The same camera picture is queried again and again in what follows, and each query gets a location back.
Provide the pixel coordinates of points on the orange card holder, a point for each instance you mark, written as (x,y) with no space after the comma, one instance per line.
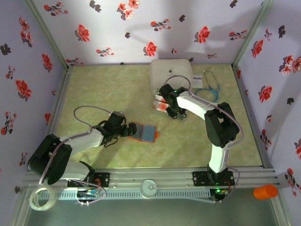
(149,134)

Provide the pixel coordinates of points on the aluminium side rail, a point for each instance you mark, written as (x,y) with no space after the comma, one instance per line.
(248,106)
(58,103)

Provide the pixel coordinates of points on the small white wipe packet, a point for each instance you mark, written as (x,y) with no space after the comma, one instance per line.
(197,81)

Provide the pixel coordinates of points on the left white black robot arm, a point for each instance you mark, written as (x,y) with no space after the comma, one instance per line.
(82,142)

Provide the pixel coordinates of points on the blue stethoscope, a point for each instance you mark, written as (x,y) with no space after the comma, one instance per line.
(213,89)

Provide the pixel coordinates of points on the wide aluminium base rail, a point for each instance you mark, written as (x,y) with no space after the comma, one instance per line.
(150,175)

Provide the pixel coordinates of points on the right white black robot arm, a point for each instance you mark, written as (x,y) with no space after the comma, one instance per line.
(195,106)

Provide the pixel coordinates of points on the white square box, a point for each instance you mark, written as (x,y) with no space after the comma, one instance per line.
(171,68)

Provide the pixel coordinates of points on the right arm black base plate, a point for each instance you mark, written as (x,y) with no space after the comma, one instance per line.
(200,179)

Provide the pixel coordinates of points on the red white credit card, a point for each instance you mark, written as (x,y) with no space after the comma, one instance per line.
(161,106)

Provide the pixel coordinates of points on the green circuit board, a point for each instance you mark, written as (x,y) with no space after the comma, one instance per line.
(219,191)
(88,193)

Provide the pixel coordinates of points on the aluminium frame post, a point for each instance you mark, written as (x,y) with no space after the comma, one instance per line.
(251,35)
(281,212)
(18,212)
(49,35)

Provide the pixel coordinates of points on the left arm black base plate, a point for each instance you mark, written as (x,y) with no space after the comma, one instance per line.
(103,180)

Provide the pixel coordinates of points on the clear tape roll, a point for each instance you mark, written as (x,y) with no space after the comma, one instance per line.
(32,199)

